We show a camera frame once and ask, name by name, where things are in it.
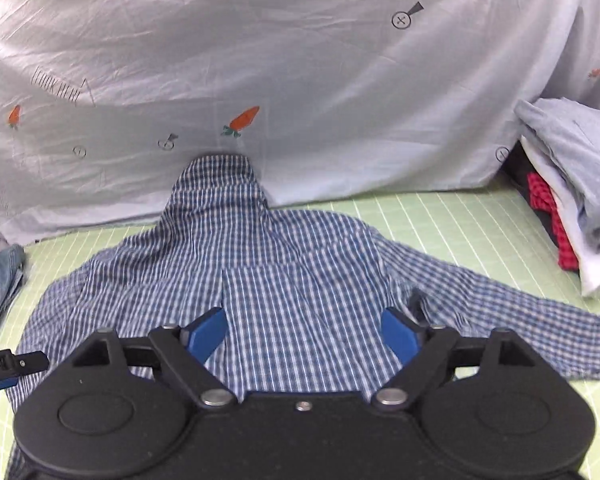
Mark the white folded garment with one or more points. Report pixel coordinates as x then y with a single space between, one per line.
595 270

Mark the red checked garment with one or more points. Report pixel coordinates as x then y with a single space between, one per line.
542 200

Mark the grey carrot print sheet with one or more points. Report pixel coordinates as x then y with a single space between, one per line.
280 60

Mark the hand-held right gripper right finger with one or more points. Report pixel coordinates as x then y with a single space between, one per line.
402 335

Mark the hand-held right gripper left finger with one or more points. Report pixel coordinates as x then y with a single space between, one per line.
210 335

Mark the grey fleece garment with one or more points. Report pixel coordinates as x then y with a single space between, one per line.
575 160

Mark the blue plaid shirt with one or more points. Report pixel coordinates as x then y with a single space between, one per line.
290 270

